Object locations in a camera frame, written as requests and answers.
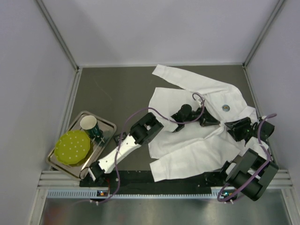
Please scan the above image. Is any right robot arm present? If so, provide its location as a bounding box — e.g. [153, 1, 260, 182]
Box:
[218, 114, 279, 202]

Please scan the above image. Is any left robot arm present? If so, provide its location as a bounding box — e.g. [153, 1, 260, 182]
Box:
[88, 104, 220, 184]

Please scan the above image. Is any blue round brooch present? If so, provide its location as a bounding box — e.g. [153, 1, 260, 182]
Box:
[222, 105, 230, 112]

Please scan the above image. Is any white button-up shirt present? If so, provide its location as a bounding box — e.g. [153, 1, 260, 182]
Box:
[149, 65, 263, 181]

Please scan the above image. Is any small black box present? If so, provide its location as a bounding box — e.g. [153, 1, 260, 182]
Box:
[113, 132, 127, 145]

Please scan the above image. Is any green paper cup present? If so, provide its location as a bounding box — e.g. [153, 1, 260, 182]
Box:
[80, 115, 103, 138]

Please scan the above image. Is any metal knife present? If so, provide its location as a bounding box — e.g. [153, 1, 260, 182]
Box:
[81, 155, 95, 171]

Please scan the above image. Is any green polka dot plate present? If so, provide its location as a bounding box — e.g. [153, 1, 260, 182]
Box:
[54, 130, 91, 166]

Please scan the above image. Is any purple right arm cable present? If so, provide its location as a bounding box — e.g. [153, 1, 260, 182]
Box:
[217, 113, 278, 203]

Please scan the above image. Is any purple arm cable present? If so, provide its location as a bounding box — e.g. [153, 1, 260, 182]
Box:
[217, 113, 278, 203]
[90, 93, 207, 207]

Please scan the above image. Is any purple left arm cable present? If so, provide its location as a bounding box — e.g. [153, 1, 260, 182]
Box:
[90, 93, 207, 207]

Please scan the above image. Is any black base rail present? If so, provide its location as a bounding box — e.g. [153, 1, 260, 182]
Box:
[79, 170, 235, 195]

